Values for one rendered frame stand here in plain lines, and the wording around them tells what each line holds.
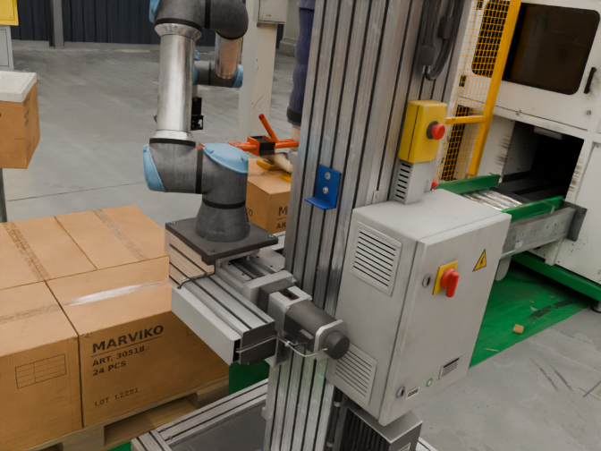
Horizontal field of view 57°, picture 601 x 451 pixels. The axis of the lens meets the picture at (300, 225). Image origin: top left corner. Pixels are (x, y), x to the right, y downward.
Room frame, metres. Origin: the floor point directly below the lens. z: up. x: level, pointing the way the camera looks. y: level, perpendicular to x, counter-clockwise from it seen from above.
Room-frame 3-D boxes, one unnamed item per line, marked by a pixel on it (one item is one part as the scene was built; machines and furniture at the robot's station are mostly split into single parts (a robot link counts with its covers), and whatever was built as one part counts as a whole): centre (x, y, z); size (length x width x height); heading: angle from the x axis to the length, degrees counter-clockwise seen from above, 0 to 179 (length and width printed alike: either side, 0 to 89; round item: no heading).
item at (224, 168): (1.36, 0.22, 1.20); 0.13 x 0.12 x 0.14; 101
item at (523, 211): (2.86, -1.05, 0.60); 1.60 x 0.10 x 0.09; 130
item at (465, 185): (3.27, -0.70, 0.60); 1.60 x 0.10 x 0.09; 130
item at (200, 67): (1.81, 0.41, 1.38); 0.11 x 0.11 x 0.08; 11
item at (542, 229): (2.59, -0.82, 0.50); 2.31 x 0.05 x 0.19; 130
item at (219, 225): (1.37, 0.21, 1.09); 0.15 x 0.15 x 0.10
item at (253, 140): (2.13, 0.19, 1.08); 0.10 x 0.08 x 0.06; 40
